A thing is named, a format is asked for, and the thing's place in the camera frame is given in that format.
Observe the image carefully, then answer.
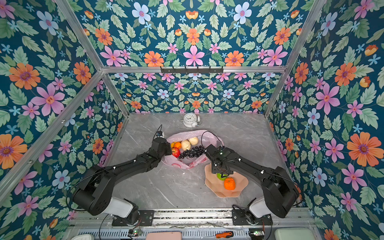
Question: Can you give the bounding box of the fake red apple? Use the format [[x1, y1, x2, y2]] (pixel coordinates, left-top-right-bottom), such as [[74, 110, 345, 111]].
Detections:
[[172, 148, 181, 158]]

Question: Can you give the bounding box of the fake green apple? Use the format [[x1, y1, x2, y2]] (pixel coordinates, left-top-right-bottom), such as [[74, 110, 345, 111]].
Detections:
[[216, 174, 229, 181]]

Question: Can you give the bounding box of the fake persimmon orange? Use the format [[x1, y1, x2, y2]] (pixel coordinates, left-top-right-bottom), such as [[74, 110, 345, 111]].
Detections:
[[224, 177, 236, 191]]

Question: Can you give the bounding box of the fake beige pear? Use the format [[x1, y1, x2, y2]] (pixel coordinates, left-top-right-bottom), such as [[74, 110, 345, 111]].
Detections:
[[181, 140, 192, 151]]

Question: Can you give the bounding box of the pink flower-shaped bowl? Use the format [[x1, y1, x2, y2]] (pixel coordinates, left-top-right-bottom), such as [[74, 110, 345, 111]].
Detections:
[[205, 164, 249, 198]]

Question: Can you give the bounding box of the pink plastic bag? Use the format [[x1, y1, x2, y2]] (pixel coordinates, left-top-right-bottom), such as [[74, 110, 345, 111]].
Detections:
[[162, 130, 224, 169]]

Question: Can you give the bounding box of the fake pale yellow fruit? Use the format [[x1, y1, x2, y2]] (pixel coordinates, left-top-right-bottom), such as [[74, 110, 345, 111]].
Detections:
[[188, 137, 199, 146]]

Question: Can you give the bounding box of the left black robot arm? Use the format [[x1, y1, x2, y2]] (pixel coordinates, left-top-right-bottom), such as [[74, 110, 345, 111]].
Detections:
[[73, 137, 172, 225]]

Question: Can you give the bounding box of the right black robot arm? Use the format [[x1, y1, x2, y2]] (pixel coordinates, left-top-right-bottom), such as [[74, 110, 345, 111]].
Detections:
[[204, 145, 300, 218]]

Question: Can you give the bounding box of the fake black grapes bunch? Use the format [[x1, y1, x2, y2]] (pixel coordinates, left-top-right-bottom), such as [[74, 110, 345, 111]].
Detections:
[[178, 146, 204, 160]]

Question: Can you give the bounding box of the white alarm clock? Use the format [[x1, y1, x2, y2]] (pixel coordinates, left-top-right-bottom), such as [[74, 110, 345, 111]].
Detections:
[[182, 113, 201, 128]]

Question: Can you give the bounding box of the small circuit board right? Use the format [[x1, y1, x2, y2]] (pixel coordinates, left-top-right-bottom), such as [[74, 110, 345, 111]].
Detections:
[[249, 229, 265, 239]]

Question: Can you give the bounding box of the small circuit board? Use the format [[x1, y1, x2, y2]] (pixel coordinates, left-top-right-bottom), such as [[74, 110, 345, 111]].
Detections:
[[249, 229, 265, 239], [128, 229, 143, 237]]

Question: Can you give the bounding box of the pink box front edge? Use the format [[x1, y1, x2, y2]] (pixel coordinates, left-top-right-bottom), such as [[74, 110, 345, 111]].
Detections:
[[152, 232, 182, 240]]

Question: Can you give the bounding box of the small circuit board left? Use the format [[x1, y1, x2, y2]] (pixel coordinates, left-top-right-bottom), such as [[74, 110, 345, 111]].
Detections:
[[128, 229, 143, 237]]

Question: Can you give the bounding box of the pale green box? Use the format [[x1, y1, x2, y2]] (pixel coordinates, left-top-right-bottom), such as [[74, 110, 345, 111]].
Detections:
[[275, 228, 316, 240]]

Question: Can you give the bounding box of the white object front left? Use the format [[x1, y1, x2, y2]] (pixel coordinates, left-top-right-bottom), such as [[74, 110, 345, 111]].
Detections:
[[71, 234, 95, 240]]

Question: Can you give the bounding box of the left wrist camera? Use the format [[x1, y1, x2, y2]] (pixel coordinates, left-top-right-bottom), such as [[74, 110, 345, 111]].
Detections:
[[155, 131, 165, 139]]

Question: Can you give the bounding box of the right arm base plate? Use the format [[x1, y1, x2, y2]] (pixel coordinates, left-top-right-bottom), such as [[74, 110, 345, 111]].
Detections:
[[231, 205, 273, 226]]

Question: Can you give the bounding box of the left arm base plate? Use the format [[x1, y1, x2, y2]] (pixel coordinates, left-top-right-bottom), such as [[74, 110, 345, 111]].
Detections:
[[112, 210, 155, 227]]

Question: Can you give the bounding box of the orange handled screwdriver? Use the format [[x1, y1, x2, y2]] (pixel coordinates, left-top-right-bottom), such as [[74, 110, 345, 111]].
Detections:
[[200, 231, 234, 239]]

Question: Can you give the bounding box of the black hook rail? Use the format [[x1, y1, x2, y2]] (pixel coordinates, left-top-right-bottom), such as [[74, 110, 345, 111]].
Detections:
[[160, 67, 224, 74]]

